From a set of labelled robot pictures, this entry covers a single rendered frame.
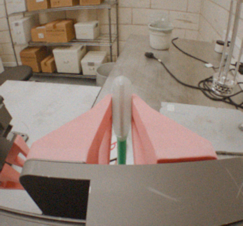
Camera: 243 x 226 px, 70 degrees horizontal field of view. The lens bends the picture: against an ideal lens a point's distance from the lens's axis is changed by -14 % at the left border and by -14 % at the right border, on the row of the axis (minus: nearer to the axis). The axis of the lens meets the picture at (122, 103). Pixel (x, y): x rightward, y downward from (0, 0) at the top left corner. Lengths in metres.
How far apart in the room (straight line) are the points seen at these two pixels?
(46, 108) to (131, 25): 2.03
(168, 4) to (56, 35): 1.38
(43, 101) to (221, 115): 0.62
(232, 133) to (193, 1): 2.06
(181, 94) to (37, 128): 0.51
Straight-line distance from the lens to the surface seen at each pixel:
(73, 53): 2.46
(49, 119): 0.65
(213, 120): 0.65
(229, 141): 0.60
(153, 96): 0.71
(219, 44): 1.23
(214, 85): 0.52
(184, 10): 2.52
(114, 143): 0.51
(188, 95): 0.74
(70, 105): 0.69
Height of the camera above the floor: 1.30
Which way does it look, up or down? 36 degrees down
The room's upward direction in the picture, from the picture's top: 1 degrees counter-clockwise
